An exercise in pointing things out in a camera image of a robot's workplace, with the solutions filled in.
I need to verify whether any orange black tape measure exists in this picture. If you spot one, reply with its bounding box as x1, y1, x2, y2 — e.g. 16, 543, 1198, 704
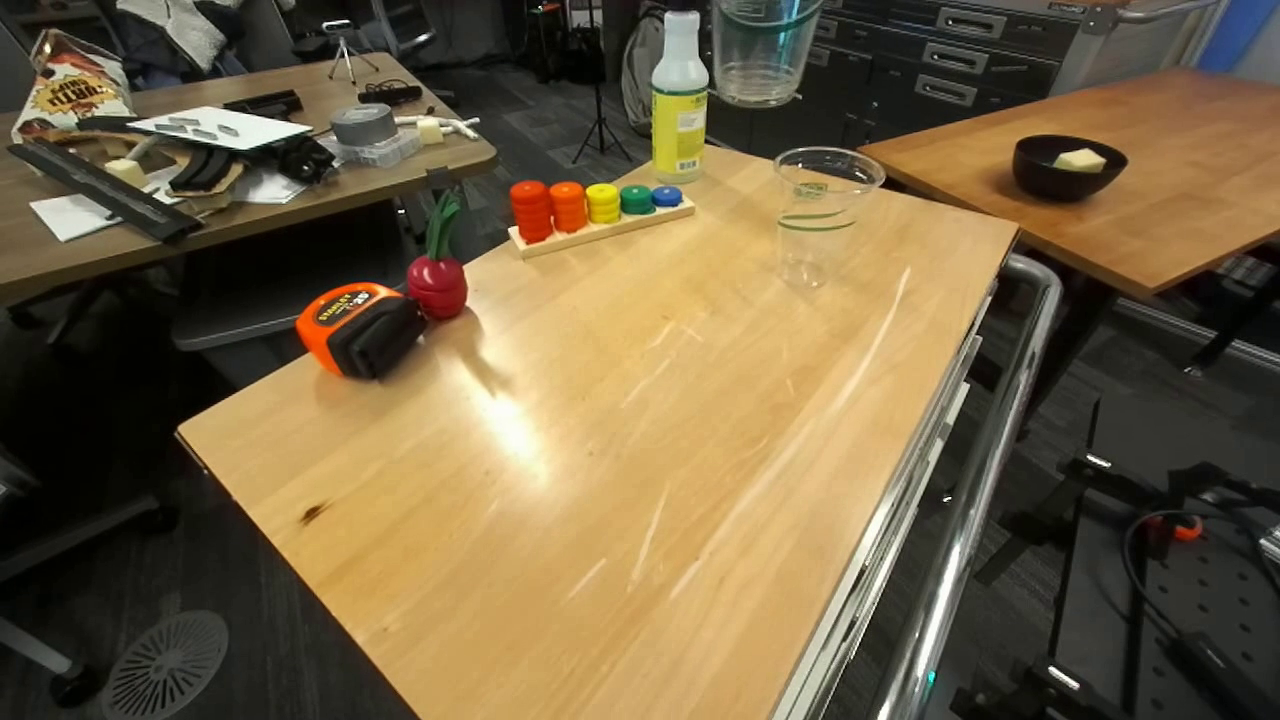
292, 277, 432, 386

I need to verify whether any grey duct tape roll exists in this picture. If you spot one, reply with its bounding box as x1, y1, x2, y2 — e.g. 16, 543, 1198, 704
327, 99, 400, 152

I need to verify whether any red-orange toy cylinder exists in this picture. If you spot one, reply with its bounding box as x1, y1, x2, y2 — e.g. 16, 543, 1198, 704
508, 178, 555, 250

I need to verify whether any chrome cart handle bar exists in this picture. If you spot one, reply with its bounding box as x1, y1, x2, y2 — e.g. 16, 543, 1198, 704
874, 251, 1068, 720

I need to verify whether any orange toy cylinder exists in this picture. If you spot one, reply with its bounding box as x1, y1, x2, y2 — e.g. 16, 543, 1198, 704
549, 179, 591, 235

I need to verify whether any white paper sheet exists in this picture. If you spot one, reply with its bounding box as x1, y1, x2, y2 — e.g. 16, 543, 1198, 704
130, 103, 314, 156

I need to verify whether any black bowl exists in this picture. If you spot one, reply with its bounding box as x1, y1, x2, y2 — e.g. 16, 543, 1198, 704
1009, 131, 1133, 208

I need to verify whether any orange clamp handle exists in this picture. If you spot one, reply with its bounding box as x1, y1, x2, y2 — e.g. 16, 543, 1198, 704
1157, 511, 1210, 547

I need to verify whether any grey drawer tool chest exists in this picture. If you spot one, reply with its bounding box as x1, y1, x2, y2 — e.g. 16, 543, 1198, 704
797, 0, 1226, 145

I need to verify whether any pale yellow butter block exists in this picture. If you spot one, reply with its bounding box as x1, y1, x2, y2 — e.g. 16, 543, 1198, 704
1047, 145, 1113, 179

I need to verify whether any white power cable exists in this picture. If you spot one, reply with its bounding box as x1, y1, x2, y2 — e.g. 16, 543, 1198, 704
397, 114, 485, 145

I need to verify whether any flat black device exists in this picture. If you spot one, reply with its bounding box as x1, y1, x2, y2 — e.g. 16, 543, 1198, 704
219, 89, 307, 121

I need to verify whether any red toy radish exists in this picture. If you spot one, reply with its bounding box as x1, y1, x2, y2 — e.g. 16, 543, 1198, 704
400, 183, 471, 325

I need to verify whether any wooden side table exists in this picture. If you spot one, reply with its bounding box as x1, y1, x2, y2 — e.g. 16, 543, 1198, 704
861, 67, 1280, 378

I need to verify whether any yellow label spray bottle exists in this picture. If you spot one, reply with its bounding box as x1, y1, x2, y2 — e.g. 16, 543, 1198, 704
649, 9, 712, 183

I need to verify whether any wooden office desk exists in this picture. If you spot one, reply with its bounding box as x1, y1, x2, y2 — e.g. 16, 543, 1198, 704
0, 47, 501, 312

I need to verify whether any wooden toy peg base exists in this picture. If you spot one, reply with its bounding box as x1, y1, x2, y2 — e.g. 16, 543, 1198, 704
503, 194, 699, 261

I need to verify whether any printed snack bag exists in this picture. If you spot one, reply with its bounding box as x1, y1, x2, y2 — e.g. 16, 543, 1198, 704
9, 29, 138, 148

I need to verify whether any yellow toy cylinder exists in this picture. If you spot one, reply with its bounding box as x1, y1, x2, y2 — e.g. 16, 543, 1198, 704
585, 179, 624, 228

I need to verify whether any black remote control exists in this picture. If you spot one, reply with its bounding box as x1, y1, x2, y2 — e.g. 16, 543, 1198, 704
351, 75, 427, 110

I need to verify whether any black tripod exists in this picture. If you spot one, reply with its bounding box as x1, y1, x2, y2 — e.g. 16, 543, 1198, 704
570, 0, 649, 170

